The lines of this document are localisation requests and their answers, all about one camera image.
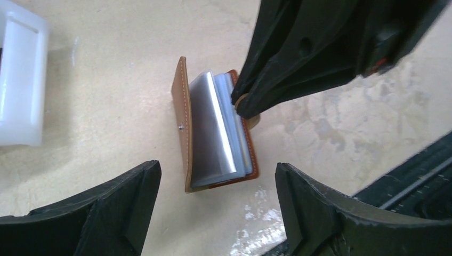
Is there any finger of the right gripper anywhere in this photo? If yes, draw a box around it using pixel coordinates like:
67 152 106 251
232 1 371 119

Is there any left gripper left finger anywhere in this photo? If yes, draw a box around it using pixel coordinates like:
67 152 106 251
1 161 162 255

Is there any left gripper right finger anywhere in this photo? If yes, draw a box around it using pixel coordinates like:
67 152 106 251
275 163 451 255

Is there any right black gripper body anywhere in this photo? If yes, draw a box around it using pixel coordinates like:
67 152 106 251
356 1 449 77

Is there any tan leather card holder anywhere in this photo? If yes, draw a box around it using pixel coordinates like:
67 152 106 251
171 57 260 193

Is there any small white plastic bin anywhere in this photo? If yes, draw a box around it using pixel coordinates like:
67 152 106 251
1 1 49 146

